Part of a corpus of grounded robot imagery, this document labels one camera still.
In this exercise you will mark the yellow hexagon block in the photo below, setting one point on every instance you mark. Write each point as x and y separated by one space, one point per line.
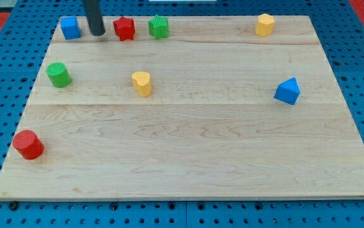
265 25

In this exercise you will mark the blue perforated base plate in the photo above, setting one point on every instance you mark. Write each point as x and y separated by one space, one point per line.
24 40

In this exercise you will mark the blue cube block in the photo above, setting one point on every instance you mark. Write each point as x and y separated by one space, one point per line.
70 28

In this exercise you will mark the red star block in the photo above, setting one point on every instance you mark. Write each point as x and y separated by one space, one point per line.
124 28

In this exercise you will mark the yellow heart block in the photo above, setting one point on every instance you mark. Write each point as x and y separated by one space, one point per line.
142 83

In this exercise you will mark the green star block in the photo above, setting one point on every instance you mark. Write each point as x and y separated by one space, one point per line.
159 27

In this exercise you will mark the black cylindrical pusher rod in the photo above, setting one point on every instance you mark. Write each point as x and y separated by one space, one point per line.
94 17

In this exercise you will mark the blue triangular prism block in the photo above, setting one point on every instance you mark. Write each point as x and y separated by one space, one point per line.
288 91

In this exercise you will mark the green cylinder block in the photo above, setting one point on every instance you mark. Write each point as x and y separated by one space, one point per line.
58 74

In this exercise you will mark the light wooden board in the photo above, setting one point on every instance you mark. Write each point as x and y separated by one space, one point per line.
211 129

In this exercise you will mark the red cylinder block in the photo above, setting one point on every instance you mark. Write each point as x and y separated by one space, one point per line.
27 143

